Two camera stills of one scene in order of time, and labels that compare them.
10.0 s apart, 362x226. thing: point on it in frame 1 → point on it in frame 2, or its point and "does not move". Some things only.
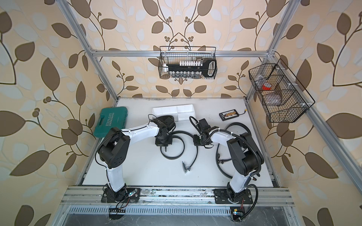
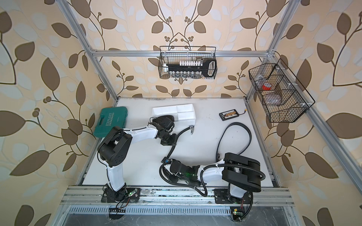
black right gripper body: x=200 y=140 → x=173 y=178
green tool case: x=110 y=117 does not move
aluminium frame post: x=77 y=30 does not move
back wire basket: x=187 y=62 does not move
